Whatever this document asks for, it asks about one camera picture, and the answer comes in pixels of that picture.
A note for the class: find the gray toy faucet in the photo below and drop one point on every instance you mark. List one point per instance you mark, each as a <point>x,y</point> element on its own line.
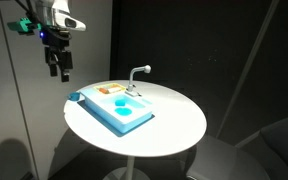
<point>131,80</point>

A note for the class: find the gray slanted pole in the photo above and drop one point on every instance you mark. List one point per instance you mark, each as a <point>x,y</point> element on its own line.
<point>247,68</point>

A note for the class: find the blue toy plate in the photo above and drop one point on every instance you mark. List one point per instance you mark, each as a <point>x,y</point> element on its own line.
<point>122,111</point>

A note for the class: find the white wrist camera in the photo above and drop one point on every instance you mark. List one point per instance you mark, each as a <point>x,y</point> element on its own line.
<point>69,21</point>

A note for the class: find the orange toy plate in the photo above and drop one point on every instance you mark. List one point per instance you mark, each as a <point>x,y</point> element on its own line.
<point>103,90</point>

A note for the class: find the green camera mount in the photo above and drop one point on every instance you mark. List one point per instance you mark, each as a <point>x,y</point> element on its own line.
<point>22,26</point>

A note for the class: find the yellow toy dish rack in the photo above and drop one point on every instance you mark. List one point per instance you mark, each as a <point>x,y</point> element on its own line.
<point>99,86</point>

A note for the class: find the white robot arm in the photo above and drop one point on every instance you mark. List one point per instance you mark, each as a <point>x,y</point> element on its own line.
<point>47,10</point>

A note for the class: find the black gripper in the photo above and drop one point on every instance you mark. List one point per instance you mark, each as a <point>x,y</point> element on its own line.
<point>57,40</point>

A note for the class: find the white table pedestal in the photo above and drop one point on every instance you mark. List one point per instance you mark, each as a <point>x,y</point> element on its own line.
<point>129,168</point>

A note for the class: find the gray upholstered chair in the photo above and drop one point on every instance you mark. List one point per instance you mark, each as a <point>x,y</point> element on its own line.
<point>230,160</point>

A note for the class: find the light blue toy sink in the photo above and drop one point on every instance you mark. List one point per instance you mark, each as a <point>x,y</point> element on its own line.
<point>117,118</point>

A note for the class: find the small blue toy tumbler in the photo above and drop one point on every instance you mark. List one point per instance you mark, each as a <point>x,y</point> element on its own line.
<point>120,102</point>

